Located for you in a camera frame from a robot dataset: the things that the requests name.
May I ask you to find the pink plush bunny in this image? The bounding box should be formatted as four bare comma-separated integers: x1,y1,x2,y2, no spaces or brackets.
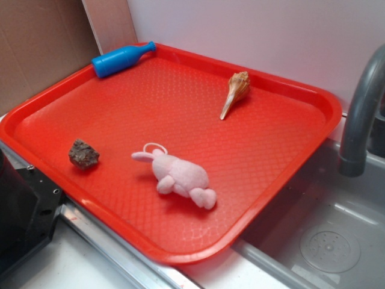
131,143,217,210

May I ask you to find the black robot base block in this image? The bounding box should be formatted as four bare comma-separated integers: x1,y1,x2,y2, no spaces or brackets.
1,152,64,279

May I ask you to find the grey toy faucet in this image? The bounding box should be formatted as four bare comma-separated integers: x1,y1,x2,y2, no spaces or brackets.
338,45,384,177

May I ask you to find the red plastic tray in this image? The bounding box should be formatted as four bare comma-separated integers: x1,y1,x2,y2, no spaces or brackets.
1,45,342,265

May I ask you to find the brown cardboard panel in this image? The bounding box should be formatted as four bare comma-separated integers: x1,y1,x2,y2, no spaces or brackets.
1,1,99,115

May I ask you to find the blue plastic bottle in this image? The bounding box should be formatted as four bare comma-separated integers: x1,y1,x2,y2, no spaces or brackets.
91,42,156,78

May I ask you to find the brown rough rock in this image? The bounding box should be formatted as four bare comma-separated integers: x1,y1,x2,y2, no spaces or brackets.
68,138,100,170

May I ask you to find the brown spiral seashell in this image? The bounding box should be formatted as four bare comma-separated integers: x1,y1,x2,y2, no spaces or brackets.
220,71,250,120

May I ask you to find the grey toy sink basin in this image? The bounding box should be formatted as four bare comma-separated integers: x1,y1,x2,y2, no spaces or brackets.
233,140,384,288

